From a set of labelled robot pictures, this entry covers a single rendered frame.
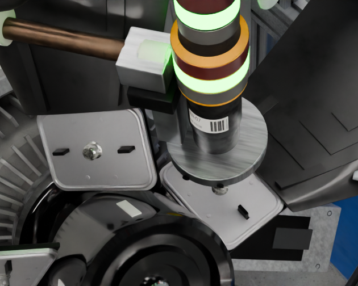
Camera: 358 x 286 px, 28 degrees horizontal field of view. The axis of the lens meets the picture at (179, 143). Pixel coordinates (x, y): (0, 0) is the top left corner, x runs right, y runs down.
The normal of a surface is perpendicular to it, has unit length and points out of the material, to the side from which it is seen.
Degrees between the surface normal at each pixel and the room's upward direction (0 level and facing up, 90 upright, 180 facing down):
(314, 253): 50
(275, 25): 90
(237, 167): 0
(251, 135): 0
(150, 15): 45
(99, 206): 41
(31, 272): 93
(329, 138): 8
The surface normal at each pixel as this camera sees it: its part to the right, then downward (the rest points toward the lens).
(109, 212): -0.37, -0.85
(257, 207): -0.08, -0.48
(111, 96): -0.35, 0.25
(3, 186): 0.36, 0.17
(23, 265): 0.20, 0.88
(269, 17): -0.78, 0.58
